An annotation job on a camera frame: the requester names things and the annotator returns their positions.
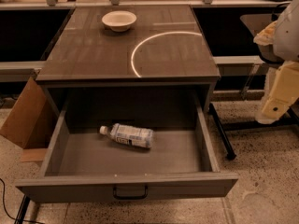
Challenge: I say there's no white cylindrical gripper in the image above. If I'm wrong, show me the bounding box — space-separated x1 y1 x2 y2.
252 20 299 125

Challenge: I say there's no blue plastic water bottle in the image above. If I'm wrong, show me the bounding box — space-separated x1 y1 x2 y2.
99 123 154 149

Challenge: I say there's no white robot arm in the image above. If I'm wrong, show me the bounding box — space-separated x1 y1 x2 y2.
253 0 299 124

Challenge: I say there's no grey cabinet with counter top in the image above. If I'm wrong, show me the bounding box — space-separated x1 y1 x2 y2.
36 6 220 109

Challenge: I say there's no open grey top drawer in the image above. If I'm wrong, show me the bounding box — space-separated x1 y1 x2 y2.
16 91 238 203

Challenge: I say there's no white ceramic bowl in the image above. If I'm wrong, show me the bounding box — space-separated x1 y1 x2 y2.
102 11 136 32

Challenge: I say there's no brown cardboard box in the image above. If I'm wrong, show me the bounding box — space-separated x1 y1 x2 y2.
0 78 57 162

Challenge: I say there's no black metal table leg frame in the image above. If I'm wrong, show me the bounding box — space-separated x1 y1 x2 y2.
208 103 299 161

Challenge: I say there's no black drawer handle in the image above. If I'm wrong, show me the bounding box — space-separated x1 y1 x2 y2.
112 186 149 201

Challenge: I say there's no black floor cable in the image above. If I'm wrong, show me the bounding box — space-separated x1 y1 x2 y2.
0 177 45 224

